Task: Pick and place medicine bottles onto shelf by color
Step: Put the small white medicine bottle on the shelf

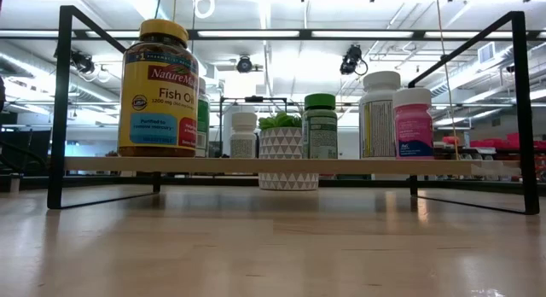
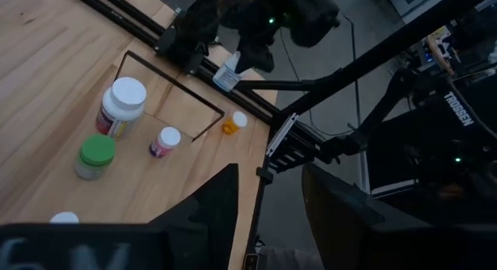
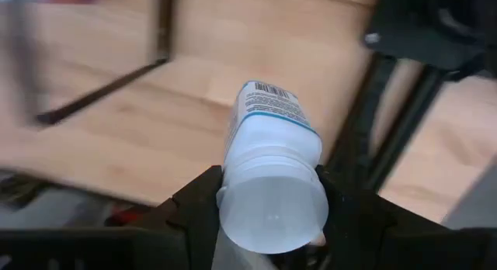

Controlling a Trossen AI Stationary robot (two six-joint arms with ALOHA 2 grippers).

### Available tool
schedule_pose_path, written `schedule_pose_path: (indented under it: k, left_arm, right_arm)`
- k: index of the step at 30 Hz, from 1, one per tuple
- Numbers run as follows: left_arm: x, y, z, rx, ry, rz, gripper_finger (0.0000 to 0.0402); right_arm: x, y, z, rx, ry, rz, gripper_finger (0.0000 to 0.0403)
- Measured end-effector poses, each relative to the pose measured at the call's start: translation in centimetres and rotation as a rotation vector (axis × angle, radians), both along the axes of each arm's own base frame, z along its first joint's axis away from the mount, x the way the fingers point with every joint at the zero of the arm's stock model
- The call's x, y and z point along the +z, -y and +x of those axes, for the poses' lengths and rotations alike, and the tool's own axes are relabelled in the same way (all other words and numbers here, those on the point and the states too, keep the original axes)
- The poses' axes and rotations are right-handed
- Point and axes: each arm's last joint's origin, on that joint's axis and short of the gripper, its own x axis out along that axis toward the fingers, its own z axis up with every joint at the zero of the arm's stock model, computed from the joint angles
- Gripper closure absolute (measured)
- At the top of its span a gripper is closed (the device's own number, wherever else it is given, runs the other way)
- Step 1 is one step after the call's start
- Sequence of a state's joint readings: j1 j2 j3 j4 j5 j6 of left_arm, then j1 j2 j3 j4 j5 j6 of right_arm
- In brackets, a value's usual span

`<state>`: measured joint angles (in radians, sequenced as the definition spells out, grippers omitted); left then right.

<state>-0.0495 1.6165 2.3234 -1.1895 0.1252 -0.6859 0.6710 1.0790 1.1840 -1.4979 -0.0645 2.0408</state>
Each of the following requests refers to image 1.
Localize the large white pill bottle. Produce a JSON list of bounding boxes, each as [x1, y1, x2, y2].
[[358, 70, 403, 160]]

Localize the green-capped pill bottle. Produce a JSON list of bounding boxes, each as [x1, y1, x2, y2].
[[301, 93, 340, 160]]

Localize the red storage bins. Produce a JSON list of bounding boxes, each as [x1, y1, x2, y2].
[[442, 132, 546, 152]]

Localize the succulent in patterned grey pot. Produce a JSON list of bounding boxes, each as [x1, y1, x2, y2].
[[258, 111, 321, 192]]

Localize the black monitor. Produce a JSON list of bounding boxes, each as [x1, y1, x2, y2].
[[0, 128, 52, 175]]

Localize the pink bottle with white cap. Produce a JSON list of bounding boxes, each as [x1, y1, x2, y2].
[[392, 87, 435, 160]]

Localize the black rig frame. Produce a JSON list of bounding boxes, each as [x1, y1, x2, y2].
[[0, 29, 546, 41]]

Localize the black metal shelf, wood board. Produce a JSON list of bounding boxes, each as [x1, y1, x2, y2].
[[46, 5, 541, 216]]

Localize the black metal stand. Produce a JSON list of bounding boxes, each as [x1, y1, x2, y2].
[[219, 95, 288, 160]]

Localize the white hanging ring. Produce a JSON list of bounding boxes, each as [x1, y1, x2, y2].
[[194, 0, 217, 20]]

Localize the gummies bottle with green label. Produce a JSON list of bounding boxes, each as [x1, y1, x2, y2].
[[195, 77, 212, 158]]

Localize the fish oil bottle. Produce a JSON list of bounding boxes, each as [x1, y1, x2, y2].
[[117, 18, 200, 158]]

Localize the small white pill bottle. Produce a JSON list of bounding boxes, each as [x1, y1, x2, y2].
[[229, 112, 258, 159]]

